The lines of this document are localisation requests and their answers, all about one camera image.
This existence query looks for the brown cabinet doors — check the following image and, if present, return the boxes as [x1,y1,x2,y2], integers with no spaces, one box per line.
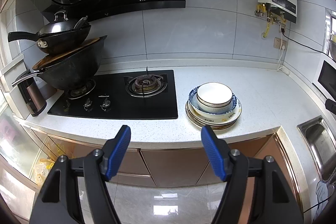
[31,131,292,188]

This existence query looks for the white power cable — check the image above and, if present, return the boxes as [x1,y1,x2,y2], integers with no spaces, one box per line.
[277,29,291,74]

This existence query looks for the small white gold-rim bowl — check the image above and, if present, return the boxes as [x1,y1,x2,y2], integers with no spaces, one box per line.
[197,82,233,107]

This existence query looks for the small yellow bear plate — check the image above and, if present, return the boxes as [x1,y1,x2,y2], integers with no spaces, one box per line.
[187,97,242,124]

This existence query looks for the blue white patterned bowl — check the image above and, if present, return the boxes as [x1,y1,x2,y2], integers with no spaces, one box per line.
[188,87,242,118]

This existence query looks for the black power cable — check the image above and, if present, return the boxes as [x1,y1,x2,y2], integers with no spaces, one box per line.
[280,27,329,54]

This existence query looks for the large yellow bear plate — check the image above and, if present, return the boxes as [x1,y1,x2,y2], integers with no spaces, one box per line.
[185,103,236,128]

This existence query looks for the large black wok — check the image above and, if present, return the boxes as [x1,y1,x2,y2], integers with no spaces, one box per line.
[12,35,107,90]

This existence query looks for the beige wall socket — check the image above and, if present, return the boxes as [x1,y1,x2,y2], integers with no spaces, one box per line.
[273,38,287,50]

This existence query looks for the stainless steel sink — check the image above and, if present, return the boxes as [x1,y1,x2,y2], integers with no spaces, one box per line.
[297,116,335,184]

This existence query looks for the white flower painted bowl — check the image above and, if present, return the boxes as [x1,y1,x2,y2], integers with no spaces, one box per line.
[193,98,236,114]

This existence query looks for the brown knife holder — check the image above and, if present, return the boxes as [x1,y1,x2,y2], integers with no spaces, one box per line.
[18,78,47,117]

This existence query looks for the small black lidded wok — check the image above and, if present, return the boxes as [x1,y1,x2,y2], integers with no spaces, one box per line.
[7,10,91,55]

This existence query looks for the black gas stove top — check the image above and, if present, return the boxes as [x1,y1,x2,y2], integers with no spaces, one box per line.
[48,70,178,120]

